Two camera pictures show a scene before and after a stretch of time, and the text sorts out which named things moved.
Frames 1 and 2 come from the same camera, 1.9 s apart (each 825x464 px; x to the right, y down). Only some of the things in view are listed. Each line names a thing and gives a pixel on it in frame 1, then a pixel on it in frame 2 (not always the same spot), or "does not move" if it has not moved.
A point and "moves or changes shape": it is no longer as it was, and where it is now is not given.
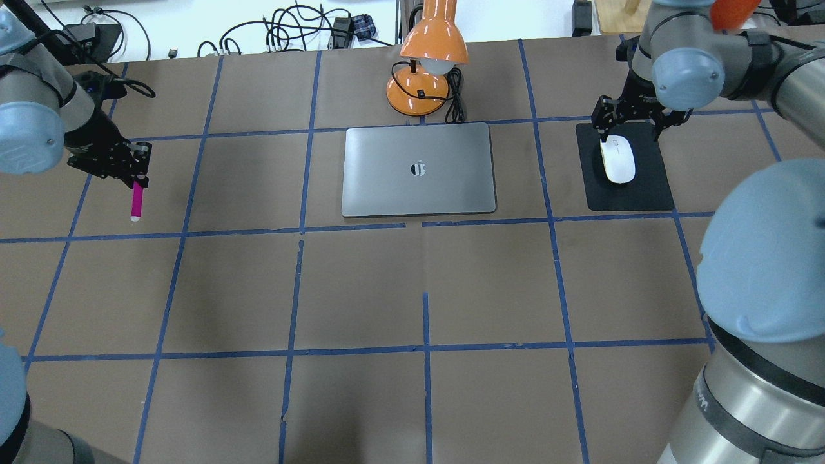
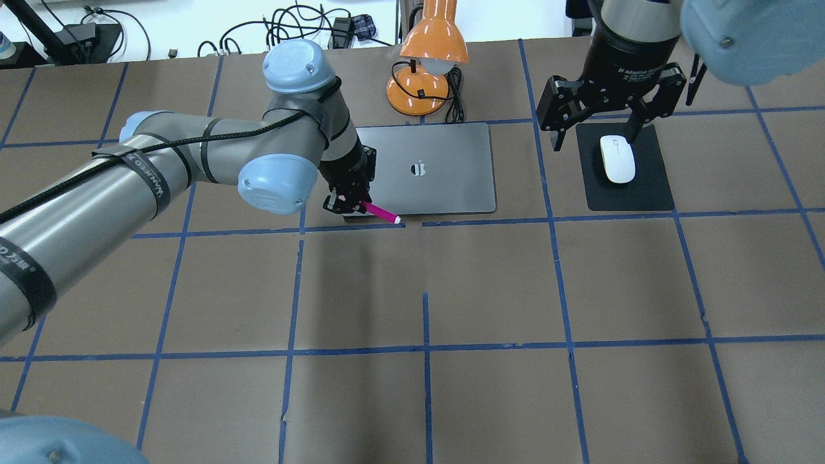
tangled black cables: (297, 19) does not move
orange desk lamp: (434, 45) does not move
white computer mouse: (619, 159) does not move
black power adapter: (341, 33) does not move
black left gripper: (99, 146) → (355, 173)
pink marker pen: (136, 201) moves or changes shape
